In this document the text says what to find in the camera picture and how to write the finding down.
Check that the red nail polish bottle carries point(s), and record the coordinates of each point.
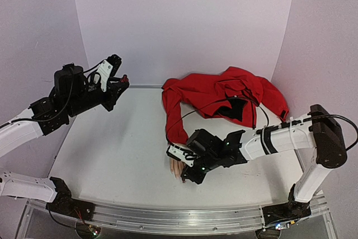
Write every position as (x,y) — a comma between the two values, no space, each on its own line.
(124,79)

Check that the red jacket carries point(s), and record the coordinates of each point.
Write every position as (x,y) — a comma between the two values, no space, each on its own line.
(233,95)

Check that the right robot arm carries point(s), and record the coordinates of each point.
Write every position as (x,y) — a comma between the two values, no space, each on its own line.
(318,130)

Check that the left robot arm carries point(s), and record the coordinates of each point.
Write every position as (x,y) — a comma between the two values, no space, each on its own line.
(22,130)

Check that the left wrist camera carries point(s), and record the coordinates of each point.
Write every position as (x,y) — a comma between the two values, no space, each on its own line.
(107,68)

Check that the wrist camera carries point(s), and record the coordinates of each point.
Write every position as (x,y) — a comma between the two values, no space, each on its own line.
(181,153)
(107,68)

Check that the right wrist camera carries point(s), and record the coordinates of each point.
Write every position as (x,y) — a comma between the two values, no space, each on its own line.
(181,153)

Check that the mannequin hand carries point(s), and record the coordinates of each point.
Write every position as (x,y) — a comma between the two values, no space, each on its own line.
(176,168)

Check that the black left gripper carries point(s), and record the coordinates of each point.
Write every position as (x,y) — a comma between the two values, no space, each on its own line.
(114,95)

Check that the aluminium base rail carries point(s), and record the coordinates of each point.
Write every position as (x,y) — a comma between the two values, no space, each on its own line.
(187,222)

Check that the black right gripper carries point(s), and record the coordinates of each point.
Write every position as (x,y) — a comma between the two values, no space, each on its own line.
(193,172)

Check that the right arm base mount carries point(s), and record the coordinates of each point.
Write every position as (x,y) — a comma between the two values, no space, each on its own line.
(292,210)

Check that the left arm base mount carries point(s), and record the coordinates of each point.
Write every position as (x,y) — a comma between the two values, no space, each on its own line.
(64,204)

